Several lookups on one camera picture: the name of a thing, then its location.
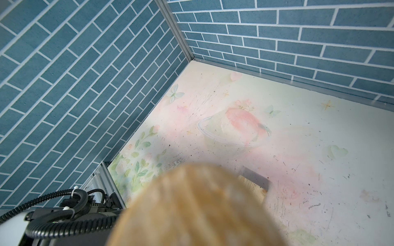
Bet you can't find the wooden plank with nails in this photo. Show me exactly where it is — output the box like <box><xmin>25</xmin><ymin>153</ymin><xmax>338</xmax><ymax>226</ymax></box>
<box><xmin>238</xmin><ymin>166</ymin><xmax>271</xmax><ymax>205</ymax></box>

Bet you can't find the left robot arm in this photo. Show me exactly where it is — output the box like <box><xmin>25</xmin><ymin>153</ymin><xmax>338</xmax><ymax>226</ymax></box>
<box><xmin>1</xmin><ymin>187</ymin><xmax>124</xmax><ymax>246</ymax></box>

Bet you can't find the wooden claw hammer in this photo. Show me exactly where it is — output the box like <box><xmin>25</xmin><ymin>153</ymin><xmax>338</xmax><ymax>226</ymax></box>
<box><xmin>107</xmin><ymin>163</ymin><xmax>286</xmax><ymax>246</ymax></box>

